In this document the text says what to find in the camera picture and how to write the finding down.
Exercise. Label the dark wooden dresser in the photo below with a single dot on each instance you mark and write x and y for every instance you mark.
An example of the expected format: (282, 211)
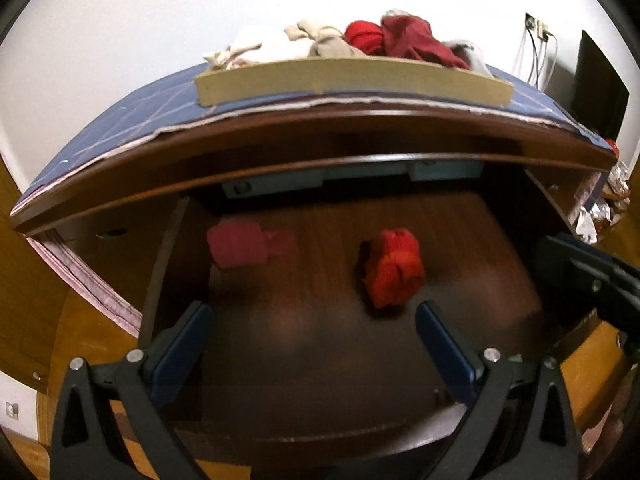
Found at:
(350, 135)

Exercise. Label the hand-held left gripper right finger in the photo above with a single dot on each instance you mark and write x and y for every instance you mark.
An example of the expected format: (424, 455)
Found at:
(445, 345)

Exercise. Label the bright red underwear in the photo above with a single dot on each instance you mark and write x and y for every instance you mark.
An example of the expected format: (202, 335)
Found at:
(365, 35)

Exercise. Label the blue plaid tablecloth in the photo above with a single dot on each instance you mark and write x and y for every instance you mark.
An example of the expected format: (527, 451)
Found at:
(125, 120)

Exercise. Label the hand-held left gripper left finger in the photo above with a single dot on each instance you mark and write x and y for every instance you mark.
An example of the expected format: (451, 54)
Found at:
(185, 345)

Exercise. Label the beige dotted underwear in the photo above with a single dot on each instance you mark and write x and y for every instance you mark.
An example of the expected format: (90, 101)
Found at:
(325, 42)

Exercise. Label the rose pink underwear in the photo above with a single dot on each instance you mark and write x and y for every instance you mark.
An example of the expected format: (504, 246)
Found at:
(240, 245)

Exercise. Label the white black-print underwear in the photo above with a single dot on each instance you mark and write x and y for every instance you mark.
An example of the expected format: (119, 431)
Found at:
(470, 55)

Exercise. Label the black television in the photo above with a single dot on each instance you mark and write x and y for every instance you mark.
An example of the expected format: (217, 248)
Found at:
(600, 90)

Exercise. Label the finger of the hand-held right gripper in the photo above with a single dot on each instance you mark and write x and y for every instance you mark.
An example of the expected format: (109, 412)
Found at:
(595, 280)

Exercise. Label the white ribbed underwear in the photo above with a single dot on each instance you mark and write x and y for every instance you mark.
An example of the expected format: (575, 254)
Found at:
(270, 42)

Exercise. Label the large dark red underwear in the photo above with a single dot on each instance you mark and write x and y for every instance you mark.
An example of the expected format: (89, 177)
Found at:
(415, 40)

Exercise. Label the small white wall socket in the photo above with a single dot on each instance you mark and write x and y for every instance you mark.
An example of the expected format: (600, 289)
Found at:
(12, 410)

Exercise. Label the brown wooden door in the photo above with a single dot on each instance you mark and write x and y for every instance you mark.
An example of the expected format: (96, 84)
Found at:
(25, 285)

